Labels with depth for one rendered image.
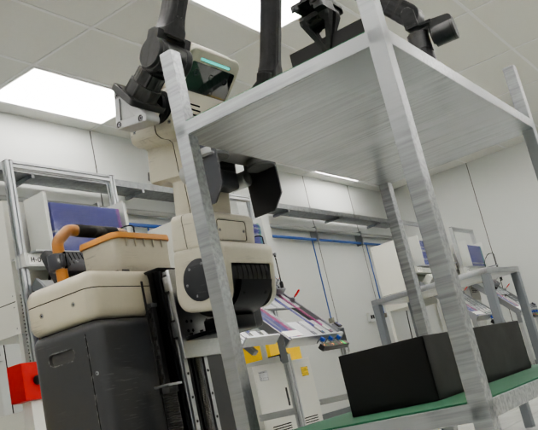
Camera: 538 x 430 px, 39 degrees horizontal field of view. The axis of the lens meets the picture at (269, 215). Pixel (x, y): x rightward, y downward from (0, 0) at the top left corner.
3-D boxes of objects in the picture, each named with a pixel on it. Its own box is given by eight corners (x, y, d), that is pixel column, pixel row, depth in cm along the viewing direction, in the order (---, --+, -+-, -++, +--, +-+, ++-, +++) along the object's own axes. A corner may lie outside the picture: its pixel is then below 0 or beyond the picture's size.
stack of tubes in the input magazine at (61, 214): (127, 252, 443) (119, 209, 449) (57, 250, 400) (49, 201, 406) (112, 258, 449) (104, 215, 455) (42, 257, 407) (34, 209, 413)
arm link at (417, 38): (409, 39, 203) (402, 32, 198) (433, 28, 200) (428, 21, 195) (416, 62, 202) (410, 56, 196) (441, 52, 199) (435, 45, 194)
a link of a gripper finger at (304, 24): (354, 50, 150) (342, 8, 152) (336, 41, 144) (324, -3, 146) (325, 65, 153) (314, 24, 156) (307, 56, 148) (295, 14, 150)
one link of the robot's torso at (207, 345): (167, 363, 193) (149, 269, 198) (235, 353, 216) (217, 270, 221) (250, 339, 179) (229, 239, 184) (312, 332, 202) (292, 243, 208)
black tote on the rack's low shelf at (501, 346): (462, 381, 185) (450, 336, 188) (531, 367, 176) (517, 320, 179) (352, 417, 138) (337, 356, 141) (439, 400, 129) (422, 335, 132)
